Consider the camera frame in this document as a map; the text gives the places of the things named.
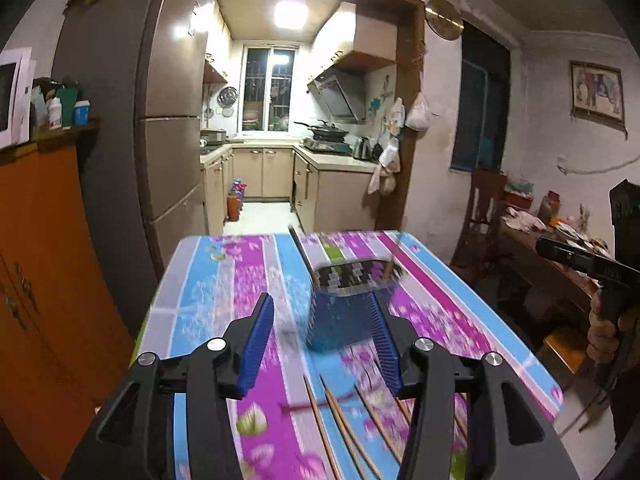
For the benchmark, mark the beige kitchen base cabinets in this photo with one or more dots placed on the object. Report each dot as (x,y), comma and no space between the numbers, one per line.
(330,195)

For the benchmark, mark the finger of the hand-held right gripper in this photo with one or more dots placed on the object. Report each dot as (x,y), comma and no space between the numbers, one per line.
(565,252)

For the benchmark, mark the person's right hand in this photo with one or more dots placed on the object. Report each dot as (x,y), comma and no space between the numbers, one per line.
(597,330)

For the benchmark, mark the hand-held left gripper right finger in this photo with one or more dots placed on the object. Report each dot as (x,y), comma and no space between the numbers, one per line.
(387,350)

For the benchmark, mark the silver refrigerator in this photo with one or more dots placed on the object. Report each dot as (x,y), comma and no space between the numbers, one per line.
(165,85)

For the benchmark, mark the beige kitchen wall cabinet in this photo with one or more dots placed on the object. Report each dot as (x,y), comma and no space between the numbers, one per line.
(360,35)

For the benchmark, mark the framed wall picture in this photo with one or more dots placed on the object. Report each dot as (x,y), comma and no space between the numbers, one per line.
(597,92)

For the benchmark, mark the square ceiling light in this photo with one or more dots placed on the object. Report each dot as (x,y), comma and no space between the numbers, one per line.
(291,15)

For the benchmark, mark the white bottle red label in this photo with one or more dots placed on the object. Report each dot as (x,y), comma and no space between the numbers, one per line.
(54,115)

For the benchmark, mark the steel electric kettle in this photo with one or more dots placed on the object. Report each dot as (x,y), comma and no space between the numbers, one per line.
(362,149)

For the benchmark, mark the orange wooden cabinet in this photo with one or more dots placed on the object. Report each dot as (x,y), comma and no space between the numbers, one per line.
(50,260)

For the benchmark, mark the round gold wall plate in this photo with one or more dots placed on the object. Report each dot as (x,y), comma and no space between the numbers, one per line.
(444,19)

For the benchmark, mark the wooden chair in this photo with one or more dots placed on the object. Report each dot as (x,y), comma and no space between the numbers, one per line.
(480,220)

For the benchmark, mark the cluttered wooden side table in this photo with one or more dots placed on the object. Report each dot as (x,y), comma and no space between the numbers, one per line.
(540,270)

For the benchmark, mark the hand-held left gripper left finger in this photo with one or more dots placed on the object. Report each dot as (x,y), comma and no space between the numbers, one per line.
(257,345)

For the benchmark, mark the blue perforated utensil holder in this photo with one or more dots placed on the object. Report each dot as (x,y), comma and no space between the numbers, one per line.
(340,320)

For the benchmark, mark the white microwave oven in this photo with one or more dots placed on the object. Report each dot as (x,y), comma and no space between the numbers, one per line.
(12,95)

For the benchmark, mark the green box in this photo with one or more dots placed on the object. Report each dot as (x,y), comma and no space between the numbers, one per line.
(67,102)

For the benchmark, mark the brown glass jar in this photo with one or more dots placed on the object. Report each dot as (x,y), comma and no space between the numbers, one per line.
(550,207)

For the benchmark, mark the blue capped container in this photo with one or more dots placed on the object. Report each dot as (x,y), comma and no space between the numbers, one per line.
(81,114)

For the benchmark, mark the white plastic bag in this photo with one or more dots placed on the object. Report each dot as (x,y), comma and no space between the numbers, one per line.
(418,112)

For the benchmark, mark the dark window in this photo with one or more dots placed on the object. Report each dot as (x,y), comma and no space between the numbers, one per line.
(480,100)

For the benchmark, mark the hanging cloth bags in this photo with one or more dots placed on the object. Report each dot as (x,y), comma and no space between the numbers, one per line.
(385,170)

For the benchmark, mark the black wok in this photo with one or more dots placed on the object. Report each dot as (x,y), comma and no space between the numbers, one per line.
(325,130)

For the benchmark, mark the barred kitchen window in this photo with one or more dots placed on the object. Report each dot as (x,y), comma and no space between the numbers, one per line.
(270,90)

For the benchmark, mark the steel range hood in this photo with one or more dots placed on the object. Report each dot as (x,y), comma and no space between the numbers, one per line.
(340,95)

